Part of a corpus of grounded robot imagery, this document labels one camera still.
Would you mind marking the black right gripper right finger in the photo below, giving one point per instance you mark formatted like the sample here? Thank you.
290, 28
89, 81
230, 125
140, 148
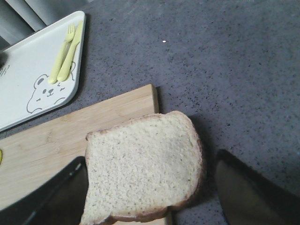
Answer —
248, 198

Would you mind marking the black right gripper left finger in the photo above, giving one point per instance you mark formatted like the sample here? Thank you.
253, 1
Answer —
60, 201

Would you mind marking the bread slice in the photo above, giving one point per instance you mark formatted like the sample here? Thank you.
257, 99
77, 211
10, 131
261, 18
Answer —
140, 169

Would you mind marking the white bear tray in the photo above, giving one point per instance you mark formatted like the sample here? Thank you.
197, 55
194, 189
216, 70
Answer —
25, 92

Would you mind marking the wooden cutting board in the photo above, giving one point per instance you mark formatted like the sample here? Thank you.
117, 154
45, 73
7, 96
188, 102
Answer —
34, 156

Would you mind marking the lemon slice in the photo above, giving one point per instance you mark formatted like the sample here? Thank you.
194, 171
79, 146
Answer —
1, 156

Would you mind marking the grey curtain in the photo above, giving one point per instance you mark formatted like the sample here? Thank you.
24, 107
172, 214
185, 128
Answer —
20, 18

